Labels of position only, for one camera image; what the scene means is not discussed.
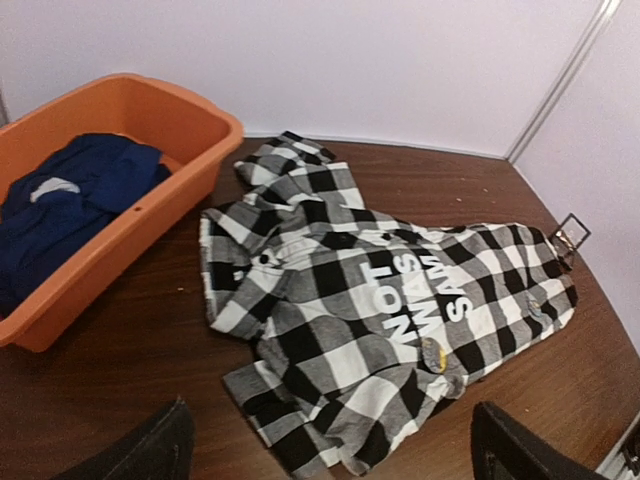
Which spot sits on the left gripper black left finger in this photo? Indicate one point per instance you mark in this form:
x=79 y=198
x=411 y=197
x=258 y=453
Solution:
x=161 y=447

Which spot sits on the round silver brooch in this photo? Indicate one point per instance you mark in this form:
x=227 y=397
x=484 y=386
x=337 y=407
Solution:
x=534 y=307

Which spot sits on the right aluminium corner post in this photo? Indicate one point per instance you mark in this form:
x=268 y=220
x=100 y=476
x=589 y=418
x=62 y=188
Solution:
x=599 y=22

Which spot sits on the orange plastic basin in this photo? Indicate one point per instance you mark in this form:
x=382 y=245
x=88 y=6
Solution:
x=194 y=137

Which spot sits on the dark blue garment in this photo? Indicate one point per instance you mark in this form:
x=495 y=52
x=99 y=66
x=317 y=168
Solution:
x=52 y=212

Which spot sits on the small black brooch box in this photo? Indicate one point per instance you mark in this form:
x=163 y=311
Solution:
x=568 y=237

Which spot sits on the black white checkered shirt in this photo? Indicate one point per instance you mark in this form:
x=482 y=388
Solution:
x=335 y=299

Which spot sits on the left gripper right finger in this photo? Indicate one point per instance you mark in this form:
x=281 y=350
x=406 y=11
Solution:
x=503 y=448

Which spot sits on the round gold brooch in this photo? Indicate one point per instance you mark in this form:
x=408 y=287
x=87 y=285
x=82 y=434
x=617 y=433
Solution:
x=433 y=356

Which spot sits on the aluminium front rail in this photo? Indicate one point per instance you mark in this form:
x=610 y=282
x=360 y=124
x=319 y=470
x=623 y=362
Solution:
x=622 y=462

